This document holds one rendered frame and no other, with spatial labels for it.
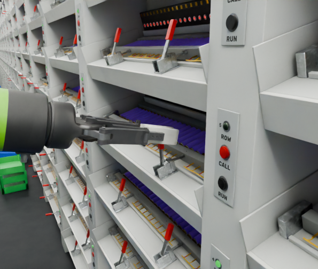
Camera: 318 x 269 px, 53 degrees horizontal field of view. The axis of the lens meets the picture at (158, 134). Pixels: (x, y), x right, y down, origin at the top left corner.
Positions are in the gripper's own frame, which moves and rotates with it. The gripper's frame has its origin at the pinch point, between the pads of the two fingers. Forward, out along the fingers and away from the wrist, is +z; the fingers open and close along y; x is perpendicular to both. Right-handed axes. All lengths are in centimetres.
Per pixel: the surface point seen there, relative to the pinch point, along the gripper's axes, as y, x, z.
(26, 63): -255, 3, 2
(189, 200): 11.0, -8.5, 1.8
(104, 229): -44, -44, 11
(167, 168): 1.0, -6.4, 2.8
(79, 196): -80, -46, 12
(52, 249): -121, -97, 14
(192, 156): 3.0, -3.1, 6.5
